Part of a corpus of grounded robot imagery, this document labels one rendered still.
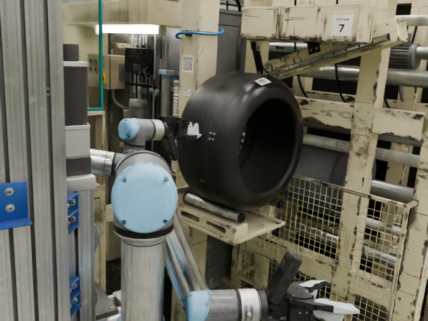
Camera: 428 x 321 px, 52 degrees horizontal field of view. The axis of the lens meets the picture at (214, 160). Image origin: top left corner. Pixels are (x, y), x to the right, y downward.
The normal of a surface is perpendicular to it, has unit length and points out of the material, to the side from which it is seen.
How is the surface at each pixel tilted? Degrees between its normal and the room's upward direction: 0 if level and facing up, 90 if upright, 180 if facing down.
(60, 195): 90
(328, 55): 90
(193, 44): 90
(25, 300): 90
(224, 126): 74
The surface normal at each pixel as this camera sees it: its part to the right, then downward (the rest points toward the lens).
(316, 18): -0.70, 0.14
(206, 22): 0.71, 0.21
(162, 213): 0.15, 0.11
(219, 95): -0.46, -0.58
